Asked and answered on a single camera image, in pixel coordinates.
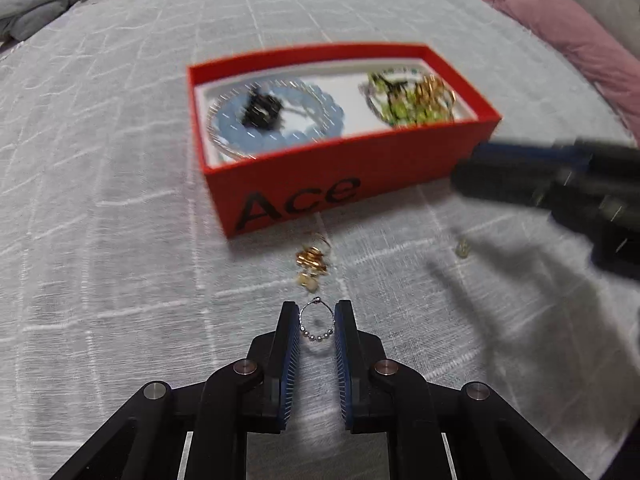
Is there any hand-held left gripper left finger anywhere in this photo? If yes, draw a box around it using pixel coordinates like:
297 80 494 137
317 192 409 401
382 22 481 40
50 301 303 480

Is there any thin silver beaded hoop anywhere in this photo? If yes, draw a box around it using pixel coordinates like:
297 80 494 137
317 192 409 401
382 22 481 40
298 297 333 343

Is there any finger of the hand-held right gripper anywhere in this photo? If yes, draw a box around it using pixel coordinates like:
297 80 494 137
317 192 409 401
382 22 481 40
450 159 556 208
472 140 593 168

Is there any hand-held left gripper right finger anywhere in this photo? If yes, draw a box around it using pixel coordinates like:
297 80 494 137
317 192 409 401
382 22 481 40
334 300 591 480

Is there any gold charm earring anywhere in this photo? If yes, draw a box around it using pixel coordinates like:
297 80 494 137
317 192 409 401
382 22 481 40
295 235 333 293

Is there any blue bead bracelet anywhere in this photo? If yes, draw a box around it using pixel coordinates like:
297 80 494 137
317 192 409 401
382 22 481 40
216 82 346 153

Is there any green bead bracelet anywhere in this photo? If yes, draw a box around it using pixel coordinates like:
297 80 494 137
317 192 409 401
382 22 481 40
360 67 458 128

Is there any red cardboard box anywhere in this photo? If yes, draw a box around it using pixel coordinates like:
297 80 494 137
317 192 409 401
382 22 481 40
187 42 502 240

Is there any silver bracelet with black flower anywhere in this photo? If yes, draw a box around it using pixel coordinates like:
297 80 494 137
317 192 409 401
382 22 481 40
206 82 311 161

